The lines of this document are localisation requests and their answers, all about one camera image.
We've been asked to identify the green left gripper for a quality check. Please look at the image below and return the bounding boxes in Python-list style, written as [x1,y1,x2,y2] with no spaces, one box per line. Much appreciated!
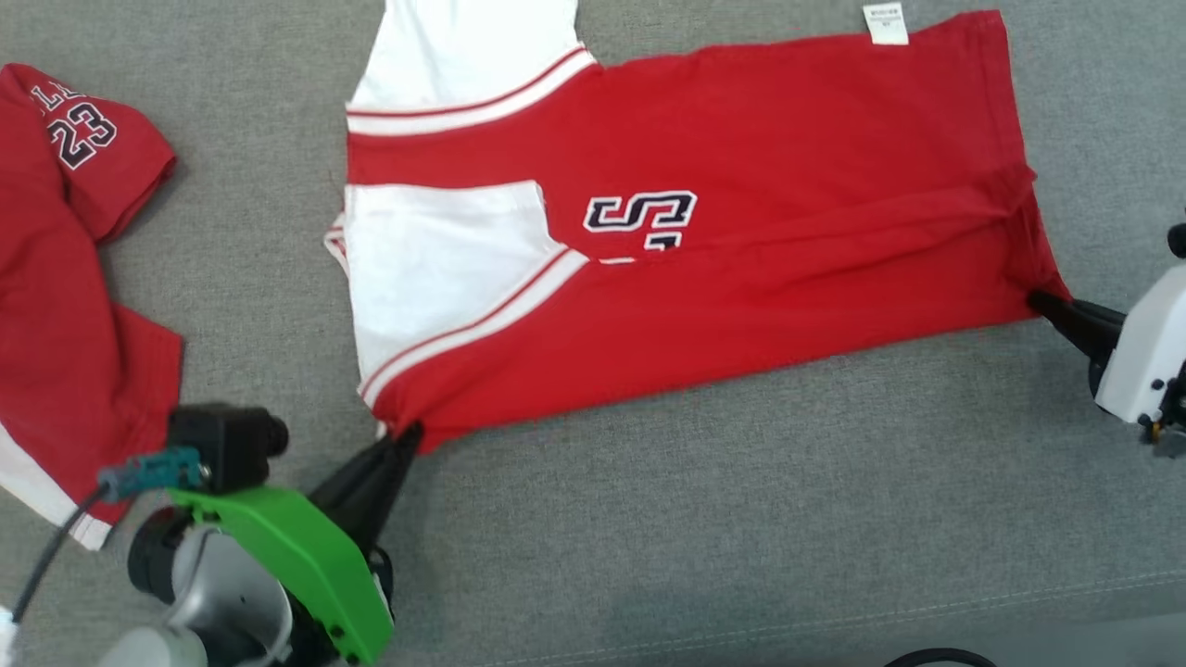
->
[170,422,425,667]

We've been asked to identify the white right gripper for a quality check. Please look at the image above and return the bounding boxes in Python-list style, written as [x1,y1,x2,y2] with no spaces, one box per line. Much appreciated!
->
[1026,263,1186,425]

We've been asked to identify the red white jersey shorts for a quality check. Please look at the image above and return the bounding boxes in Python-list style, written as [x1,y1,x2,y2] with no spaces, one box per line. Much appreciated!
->
[0,62,184,551]

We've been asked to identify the red white jersey top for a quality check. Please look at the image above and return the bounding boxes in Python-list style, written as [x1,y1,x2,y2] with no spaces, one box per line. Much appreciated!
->
[323,0,1072,455]

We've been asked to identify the grey fabric sofa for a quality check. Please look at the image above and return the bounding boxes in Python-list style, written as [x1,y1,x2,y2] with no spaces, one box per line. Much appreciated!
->
[0,0,1186,667]

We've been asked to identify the black left cable teal plug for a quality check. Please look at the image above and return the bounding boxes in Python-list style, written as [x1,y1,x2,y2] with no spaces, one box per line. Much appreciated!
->
[9,447,207,623]

